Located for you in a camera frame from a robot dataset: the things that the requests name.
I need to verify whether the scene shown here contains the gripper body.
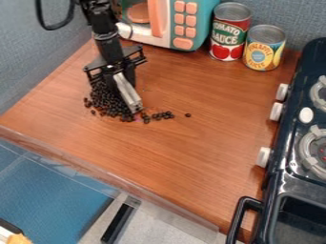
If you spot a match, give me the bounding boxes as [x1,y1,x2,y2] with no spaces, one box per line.
[81,44,150,84]

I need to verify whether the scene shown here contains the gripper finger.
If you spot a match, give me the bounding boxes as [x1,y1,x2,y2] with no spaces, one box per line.
[123,66,138,89]

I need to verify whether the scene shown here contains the grey metal sweeping tool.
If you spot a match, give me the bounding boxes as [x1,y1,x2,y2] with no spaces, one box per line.
[112,72,144,114]

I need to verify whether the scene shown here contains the pile of black bits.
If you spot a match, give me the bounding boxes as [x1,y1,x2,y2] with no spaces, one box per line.
[82,79,193,125]

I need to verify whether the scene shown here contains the toy microwave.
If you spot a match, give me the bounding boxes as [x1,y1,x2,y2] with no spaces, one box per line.
[114,0,222,52]

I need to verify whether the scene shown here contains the red tomato sauce can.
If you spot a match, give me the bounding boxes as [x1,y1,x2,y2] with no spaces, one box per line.
[207,1,254,62]

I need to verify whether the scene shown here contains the yellow pineapple can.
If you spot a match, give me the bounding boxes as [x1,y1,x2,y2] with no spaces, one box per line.
[241,24,288,72]

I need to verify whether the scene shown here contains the toy stove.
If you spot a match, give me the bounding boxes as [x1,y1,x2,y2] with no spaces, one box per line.
[225,37,326,244]

